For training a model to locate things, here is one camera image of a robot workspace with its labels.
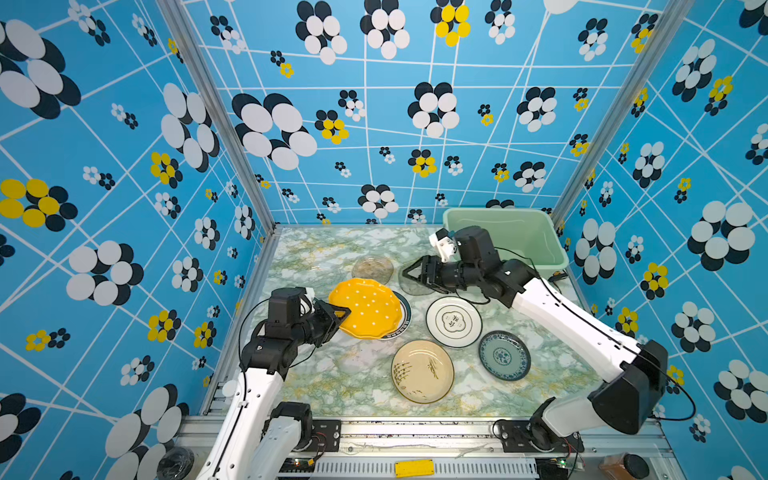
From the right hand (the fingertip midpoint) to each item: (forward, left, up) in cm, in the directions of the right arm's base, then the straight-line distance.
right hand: (414, 275), depth 72 cm
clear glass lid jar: (-37, +50, -15) cm, 64 cm away
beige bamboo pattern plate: (-14, -3, -27) cm, 31 cm away
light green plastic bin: (+30, -38, -17) cm, 52 cm away
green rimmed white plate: (+3, +1, -26) cm, 26 cm away
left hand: (-6, +15, -6) cm, 17 cm away
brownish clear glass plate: (+23, +13, -27) cm, 37 cm away
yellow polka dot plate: (-4, +10, -10) cm, 14 cm away
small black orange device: (+19, -52, -27) cm, 62 cm away
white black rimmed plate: (+2, -14, -27) cm, 31 cm away
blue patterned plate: (-9, -28, -28) cm, 40 cm away
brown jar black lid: (-36, -44, -20) cm, 60 cm away
